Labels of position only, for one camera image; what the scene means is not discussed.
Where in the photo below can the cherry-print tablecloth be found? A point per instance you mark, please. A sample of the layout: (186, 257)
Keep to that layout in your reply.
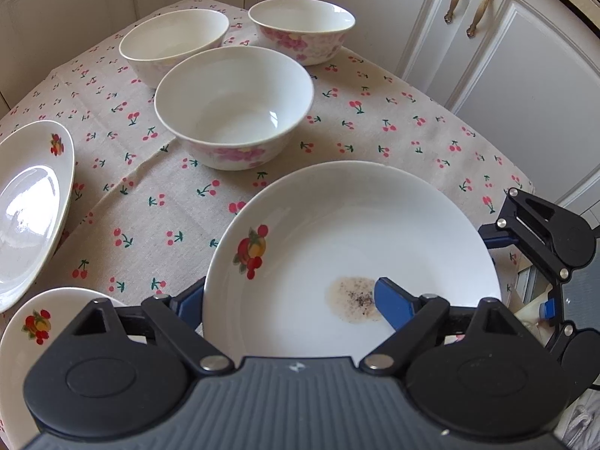
(140, 187)

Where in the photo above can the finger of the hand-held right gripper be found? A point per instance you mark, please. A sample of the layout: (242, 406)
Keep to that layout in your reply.
(499, 243)
(547, 311)

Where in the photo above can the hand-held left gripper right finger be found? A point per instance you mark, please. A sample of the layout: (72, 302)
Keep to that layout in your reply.
(393, 300)

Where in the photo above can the white fruit-print plate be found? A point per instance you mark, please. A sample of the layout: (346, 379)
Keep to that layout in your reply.
(351, 225)
(33, 215)
(18, 365)

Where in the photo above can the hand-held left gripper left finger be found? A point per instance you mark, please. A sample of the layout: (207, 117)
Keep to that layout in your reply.
(191, 302)

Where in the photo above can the plain white bowl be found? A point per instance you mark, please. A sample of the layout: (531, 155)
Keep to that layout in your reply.
(173, 37)

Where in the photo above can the white pink-flower bowl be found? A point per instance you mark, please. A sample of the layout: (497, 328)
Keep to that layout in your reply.
(300, 23)
(234, 98)

